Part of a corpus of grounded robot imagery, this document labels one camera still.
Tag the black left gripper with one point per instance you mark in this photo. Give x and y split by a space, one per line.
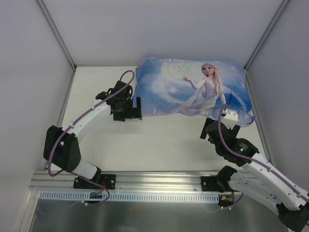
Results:
134 109

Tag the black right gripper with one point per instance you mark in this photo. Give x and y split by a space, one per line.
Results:
208 129

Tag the blue and pink printed pillowcase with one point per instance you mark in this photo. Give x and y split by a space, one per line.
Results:
193 88

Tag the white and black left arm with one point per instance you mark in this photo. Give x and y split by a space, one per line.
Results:
61 146

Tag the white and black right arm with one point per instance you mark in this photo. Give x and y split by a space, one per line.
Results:
263 183

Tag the shiny metal front plate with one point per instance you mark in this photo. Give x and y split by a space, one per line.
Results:
62 216

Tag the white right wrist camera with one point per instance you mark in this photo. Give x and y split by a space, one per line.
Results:
230 118

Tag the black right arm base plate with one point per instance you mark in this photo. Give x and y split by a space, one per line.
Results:
215 184

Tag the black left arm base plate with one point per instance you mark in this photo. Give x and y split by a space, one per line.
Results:
107 181

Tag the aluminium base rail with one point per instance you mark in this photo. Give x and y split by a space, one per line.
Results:
160 182

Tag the white slotted cable duct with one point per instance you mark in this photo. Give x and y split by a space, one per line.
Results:
129 197

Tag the left aluminium corner post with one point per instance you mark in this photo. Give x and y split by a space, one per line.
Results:
51 24

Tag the aluminium corner post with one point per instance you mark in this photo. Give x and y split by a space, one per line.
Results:
51 24
275 18

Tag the right aluminium corner post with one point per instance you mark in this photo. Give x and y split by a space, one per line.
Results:
275 18

